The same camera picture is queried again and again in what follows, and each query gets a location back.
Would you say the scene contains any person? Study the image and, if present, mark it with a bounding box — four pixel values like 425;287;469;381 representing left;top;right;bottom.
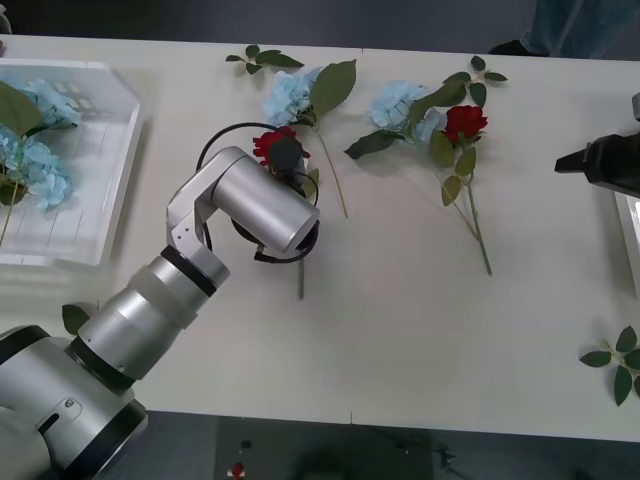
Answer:
488;0;640;59

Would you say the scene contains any red artificial rose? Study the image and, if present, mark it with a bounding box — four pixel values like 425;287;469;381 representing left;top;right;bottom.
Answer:
429;104;494;277
252;126;321;301

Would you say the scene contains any loose green leaf twig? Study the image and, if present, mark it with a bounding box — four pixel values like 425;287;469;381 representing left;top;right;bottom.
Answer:
442;55;509;109
579;325;640;407
225;44;305;76
61;303;92;337

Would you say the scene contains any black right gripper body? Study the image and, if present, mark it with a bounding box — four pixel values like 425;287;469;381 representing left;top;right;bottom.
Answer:
587;130;640;197

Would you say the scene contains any shallow white box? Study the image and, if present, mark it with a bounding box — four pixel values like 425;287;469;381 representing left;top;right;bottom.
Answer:
0;58;146;269
613;189;640;281

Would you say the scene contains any pale blue artificial flower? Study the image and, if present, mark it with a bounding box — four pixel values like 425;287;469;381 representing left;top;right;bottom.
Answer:
0;79;82;139
344;78;482;241
261;58;358;220
0;124;75;247

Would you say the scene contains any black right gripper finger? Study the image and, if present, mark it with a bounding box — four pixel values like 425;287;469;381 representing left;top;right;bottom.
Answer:
555;143;591;176

